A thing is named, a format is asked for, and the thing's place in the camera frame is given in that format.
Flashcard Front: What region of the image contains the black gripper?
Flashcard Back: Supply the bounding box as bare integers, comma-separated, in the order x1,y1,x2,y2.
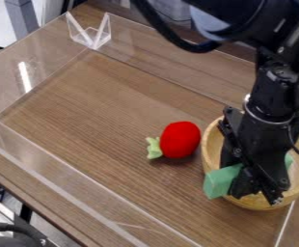
218,102,299,206

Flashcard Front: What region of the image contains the green foam block stick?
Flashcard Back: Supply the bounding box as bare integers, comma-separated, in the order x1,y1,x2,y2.
203,152,295,201

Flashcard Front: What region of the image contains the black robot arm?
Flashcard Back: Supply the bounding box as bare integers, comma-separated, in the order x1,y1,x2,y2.
131,0,299,206

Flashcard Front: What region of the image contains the brown wooden bowl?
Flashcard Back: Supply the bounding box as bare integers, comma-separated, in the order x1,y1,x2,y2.
202,118,299,210

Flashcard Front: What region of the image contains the red plush strawberry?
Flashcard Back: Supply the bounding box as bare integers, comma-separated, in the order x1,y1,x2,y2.
145,122,202,159

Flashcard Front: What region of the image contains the black clamp under table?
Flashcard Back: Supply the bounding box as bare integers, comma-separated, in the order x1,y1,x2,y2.
13,215,59,247

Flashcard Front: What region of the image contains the clear acrylic corner bracket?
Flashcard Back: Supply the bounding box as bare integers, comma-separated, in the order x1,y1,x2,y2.
65,12,111,50

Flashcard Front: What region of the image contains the black cable at left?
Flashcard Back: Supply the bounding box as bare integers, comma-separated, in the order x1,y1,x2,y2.
0,219,33,247

